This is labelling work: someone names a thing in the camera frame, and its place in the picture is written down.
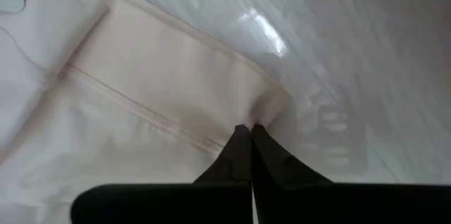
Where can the white garment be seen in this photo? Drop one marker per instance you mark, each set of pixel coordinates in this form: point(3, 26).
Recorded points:
point(141, 76)

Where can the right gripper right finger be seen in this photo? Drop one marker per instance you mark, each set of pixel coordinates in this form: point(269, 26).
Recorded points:
point(334, 203)

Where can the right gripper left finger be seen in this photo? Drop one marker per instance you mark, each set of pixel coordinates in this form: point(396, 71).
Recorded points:
point(176, 203)

